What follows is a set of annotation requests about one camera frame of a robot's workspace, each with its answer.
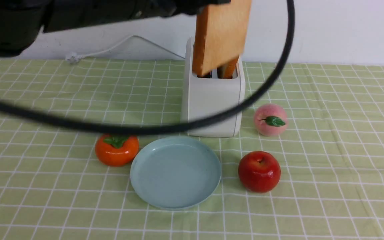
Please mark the toast slice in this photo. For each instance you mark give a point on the toast slice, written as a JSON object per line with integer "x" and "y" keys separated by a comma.
{"x": 227, "y": 70}
{"x": 220, "y": 35}

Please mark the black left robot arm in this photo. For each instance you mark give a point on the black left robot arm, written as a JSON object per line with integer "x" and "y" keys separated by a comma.
{"x": 21, "y": 21}

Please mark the white two-slot toaster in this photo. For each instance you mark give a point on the white two-slot toaster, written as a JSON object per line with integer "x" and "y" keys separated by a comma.
{"x": 203, "y": 97}

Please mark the light blue round plate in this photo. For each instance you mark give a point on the light blue round plate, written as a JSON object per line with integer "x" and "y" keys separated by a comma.
{"x": 175, "y": 173}

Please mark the pink peach with leaf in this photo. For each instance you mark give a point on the pink peach with leaf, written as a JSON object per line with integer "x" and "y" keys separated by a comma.
{"x": 270, "y": 120}

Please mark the orange persimmon with green leaves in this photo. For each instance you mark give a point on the orange persimmon with green leaves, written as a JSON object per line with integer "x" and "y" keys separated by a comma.
{"x": 116, "y": 151}

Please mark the red apple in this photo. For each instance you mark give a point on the red apple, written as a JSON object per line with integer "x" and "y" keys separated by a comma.
{"x": 259, "y": 171}

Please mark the green checkered tablecloth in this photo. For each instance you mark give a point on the green checkered tablecloth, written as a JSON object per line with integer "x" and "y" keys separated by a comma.
{"x": 331, "y": 155}

